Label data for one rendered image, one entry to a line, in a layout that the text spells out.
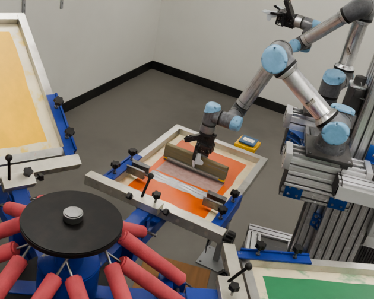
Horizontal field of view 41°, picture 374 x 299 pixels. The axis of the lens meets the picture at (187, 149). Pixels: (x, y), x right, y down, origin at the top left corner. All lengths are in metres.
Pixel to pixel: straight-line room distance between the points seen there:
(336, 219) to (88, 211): 1.64
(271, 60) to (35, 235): 1.25
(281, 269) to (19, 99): 1.37
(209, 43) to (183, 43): 0.34
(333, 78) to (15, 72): 1.65
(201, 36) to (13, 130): 4.17
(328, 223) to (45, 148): 1.59
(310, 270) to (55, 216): 1.12
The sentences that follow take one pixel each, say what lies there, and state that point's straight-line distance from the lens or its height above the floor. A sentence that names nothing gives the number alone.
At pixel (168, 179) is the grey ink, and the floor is 0.96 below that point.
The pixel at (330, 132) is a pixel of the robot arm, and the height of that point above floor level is 1.43.
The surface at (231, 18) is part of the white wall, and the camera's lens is 5.98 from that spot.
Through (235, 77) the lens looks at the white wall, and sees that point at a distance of 6.11.
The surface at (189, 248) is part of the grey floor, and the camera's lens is 3.59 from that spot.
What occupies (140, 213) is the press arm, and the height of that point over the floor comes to 1.04.
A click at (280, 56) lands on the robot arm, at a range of 2.19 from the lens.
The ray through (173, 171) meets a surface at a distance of 2.56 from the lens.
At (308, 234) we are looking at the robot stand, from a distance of 3.01.
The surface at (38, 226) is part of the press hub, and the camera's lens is 1.55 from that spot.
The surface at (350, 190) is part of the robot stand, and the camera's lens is 2.42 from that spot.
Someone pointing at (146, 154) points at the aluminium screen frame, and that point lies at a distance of 2.60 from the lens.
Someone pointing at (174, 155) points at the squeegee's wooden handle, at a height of 1.01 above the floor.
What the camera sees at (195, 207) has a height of 0.95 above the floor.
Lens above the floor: 2.30
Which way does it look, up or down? 29 degrees down
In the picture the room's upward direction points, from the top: 12 degrees clockwise
